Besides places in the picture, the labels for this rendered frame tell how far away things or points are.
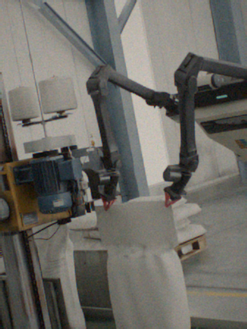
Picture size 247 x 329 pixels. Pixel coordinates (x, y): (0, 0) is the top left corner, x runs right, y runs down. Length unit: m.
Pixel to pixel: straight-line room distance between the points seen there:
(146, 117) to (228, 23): 2.84
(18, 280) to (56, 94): 0.87
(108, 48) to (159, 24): 1.61
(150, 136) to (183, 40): 1.99
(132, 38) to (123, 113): 1.49
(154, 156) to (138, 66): 1.43
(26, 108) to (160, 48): 7.41
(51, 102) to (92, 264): 1.21
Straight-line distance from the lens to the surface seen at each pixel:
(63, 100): 2.86
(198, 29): 11.34
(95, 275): 3.72
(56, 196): 2.76
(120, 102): 9.03
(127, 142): 9.03
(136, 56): 9.84
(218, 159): 11.19
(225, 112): 2.99
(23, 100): 3.07
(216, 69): 2.58
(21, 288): 2.97
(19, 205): 2.88
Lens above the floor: 1.39
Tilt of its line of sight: 3 degrees down
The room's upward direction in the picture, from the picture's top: 10 degrees counter-clockwise
